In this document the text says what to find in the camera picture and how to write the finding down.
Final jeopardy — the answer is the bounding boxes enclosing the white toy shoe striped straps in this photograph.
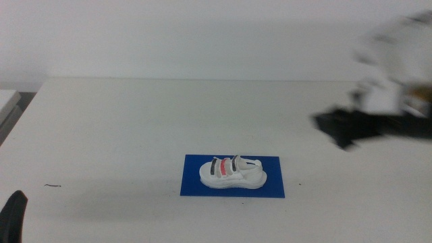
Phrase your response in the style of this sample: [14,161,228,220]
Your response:
[198,155,268,190]

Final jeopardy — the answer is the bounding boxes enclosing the blue rectangular mat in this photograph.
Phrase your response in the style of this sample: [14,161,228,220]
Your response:
[180,154,286,199]

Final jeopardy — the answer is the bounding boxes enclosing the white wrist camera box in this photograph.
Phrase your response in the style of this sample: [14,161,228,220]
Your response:
[350,80,411,115]

